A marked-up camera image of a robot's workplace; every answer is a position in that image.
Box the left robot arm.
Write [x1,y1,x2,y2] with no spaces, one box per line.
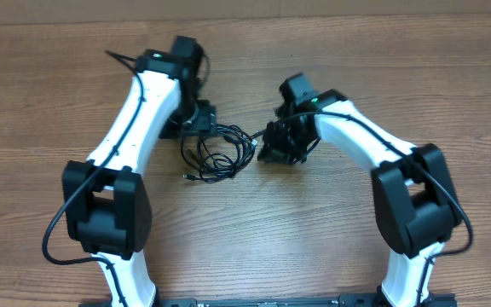
[57,36,216,306]

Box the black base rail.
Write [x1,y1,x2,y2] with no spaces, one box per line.
[78,294,458,307]

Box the black cables bundle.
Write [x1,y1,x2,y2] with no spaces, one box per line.
[180,123,268,184]

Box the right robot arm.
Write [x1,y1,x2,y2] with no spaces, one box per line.
[257,73,471,306]

